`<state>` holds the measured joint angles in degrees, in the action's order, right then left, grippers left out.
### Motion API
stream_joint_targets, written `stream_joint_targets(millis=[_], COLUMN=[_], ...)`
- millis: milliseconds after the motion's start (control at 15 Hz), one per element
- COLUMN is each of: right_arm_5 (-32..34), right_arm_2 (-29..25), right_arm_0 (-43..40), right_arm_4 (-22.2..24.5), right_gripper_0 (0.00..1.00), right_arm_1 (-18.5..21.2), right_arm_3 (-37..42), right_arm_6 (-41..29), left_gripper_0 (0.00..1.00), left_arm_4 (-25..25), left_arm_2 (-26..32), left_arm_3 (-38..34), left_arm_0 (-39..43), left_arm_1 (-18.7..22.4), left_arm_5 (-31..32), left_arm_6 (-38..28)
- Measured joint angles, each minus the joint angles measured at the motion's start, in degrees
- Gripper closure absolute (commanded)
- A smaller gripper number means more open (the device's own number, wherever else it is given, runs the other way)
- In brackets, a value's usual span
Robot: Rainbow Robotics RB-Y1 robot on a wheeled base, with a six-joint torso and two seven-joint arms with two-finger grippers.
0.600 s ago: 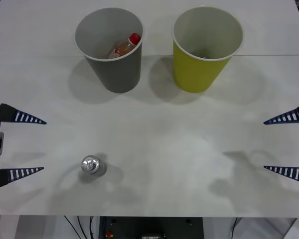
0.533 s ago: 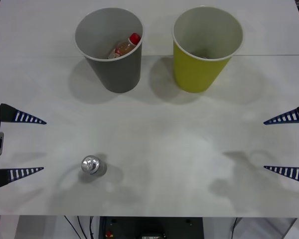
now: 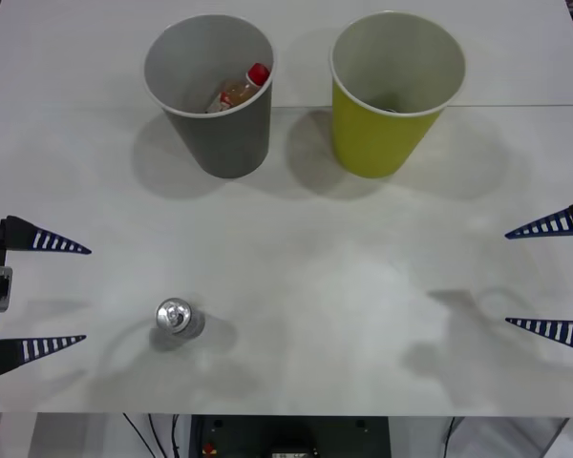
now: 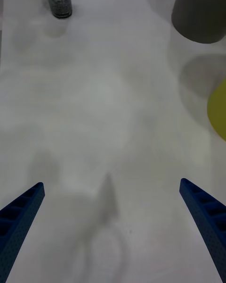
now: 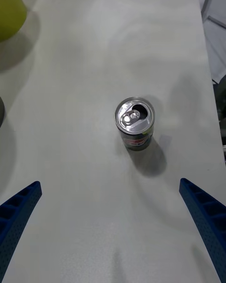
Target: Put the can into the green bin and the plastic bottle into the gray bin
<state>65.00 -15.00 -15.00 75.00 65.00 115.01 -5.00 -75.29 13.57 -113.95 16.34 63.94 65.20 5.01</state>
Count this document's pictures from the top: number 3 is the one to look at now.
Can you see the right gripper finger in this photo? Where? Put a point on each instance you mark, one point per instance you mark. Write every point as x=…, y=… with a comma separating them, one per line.
x=558, y=330
x=561, y=223

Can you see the red-capped plastic bottle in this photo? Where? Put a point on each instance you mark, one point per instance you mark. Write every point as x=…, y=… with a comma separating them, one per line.
x=239, y=91

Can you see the grey plastic waste bin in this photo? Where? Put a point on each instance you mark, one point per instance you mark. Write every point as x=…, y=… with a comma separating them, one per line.
x=229, y=143

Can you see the yellow-green plastic waste bin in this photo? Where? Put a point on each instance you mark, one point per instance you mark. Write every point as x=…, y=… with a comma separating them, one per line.
x=372, y=143

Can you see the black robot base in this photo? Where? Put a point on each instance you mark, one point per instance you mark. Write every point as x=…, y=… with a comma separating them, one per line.
x=291, y=436

